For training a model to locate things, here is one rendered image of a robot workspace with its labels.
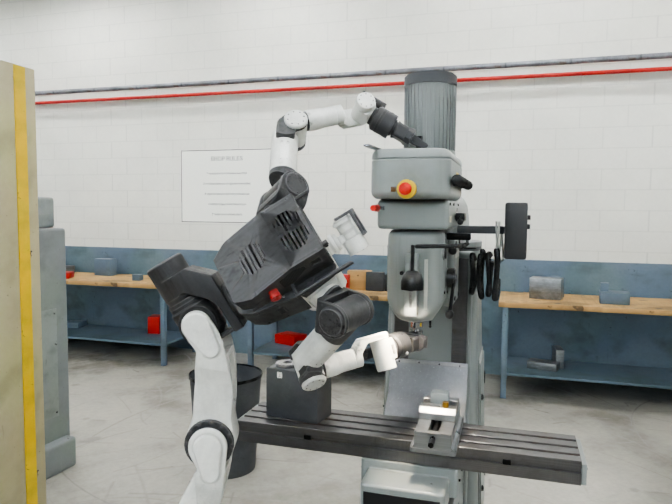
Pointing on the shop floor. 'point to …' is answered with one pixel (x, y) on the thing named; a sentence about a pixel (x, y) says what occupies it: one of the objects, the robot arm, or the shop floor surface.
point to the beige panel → (20, 295)
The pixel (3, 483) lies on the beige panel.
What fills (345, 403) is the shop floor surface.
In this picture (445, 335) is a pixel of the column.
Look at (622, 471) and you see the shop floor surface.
